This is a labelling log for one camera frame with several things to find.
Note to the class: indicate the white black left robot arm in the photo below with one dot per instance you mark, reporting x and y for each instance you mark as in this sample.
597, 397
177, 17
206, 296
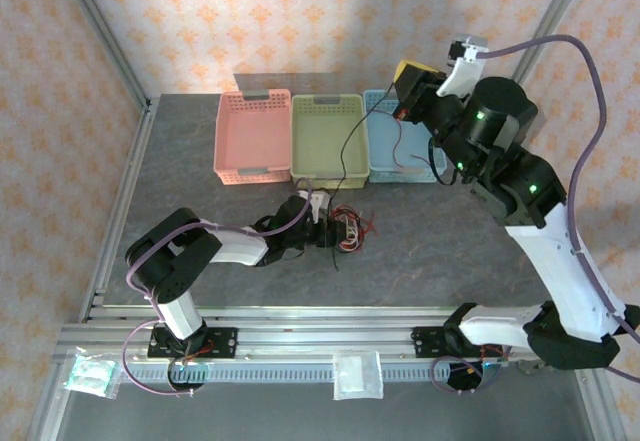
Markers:
235, 248

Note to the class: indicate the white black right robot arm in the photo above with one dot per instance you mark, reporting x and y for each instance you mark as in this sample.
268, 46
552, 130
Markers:
565, 271

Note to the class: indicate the blue perforated plastic basket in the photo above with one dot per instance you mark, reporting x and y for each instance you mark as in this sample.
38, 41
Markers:
385, 146

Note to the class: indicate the green perforated plastic basket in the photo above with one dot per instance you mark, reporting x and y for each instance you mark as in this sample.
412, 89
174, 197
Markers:
320, 141

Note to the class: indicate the pink perforated plastic basket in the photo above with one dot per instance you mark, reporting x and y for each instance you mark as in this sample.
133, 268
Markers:
250, 136

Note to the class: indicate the plastic bag white contents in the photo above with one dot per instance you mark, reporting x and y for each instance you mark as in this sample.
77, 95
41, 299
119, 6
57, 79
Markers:
357, 376

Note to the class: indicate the plastic bag green contents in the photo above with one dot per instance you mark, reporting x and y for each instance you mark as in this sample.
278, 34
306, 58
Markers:
90, 373

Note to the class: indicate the aluminium mounting rail beams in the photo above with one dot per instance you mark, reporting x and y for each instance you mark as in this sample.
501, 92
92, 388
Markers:
325, 333

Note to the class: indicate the aluminium frame post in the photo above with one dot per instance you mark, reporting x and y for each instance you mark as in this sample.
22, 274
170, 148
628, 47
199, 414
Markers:
100, 26
555, 11

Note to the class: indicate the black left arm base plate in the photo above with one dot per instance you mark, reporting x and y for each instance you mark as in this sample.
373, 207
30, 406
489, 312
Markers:
225, 341

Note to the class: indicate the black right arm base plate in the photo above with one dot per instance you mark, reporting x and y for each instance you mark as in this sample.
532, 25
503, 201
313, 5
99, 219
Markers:
425, 343

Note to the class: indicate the aluminium table side rail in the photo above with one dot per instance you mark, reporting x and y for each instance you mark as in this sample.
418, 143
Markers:
121, 211

